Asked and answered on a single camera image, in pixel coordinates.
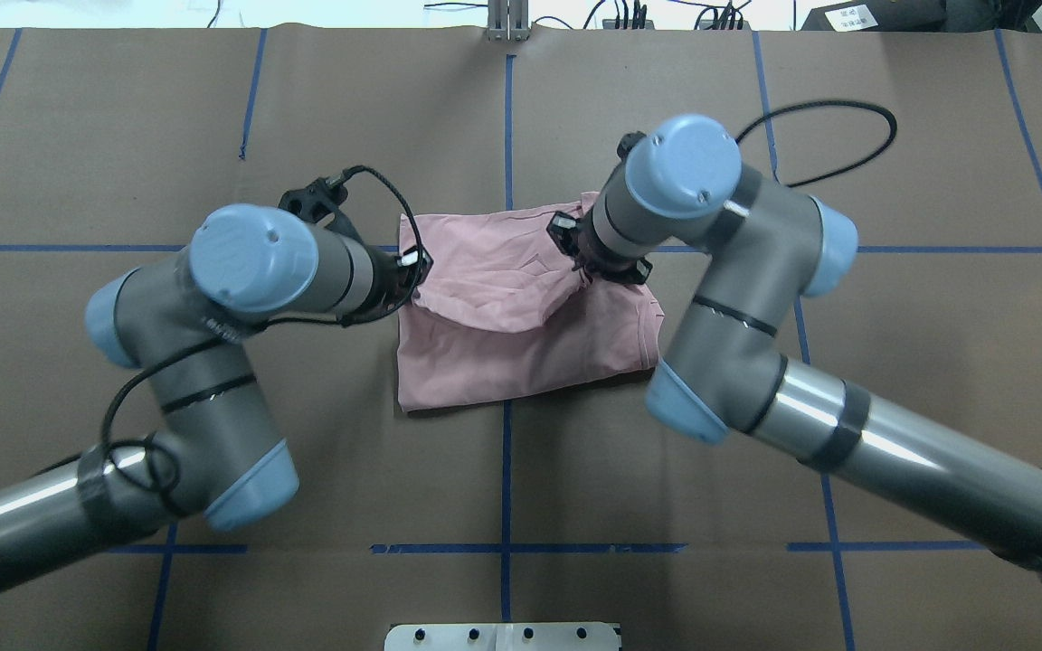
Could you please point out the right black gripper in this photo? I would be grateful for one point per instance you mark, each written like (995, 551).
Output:
(601, 263)

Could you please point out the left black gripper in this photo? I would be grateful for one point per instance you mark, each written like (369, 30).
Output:
(387, 282)

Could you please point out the pink snoopy t-shirt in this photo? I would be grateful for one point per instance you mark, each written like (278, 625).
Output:
(504, 314)

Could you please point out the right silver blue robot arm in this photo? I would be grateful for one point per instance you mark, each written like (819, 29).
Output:
(723, 371)

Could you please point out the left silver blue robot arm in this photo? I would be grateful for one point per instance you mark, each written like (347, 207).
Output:
(191, 433)

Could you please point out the black box white label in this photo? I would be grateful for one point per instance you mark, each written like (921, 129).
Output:
(876, 16)

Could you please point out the aluminium frame post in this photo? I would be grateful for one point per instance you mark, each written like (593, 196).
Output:
(508, 21)

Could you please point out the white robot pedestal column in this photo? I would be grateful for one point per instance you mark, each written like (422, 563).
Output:
(571, 635)

